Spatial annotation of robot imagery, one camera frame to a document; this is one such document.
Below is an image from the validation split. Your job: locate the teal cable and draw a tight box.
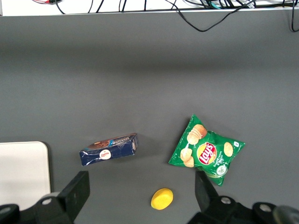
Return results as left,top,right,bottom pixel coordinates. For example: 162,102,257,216
205,0,221,10

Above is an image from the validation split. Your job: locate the green Lays chips bag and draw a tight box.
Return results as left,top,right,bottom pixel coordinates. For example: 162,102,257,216
168,113,246,187

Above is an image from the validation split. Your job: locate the black looping table cable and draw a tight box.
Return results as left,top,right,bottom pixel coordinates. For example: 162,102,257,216
167,0,256,33

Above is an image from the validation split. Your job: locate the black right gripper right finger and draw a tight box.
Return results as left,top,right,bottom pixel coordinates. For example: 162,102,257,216
188,171,253,224

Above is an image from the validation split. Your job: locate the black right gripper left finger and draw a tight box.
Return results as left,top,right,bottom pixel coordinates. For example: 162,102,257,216
34,170,91,224

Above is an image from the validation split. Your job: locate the beige plastic tray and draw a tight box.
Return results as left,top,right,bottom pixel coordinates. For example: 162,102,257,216
0,141,51,210

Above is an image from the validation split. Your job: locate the yellow lemon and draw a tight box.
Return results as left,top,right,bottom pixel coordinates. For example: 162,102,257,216
150,188,174,210

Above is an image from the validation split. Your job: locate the blue cookie box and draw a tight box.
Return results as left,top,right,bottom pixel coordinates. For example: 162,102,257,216
79,133,139,167

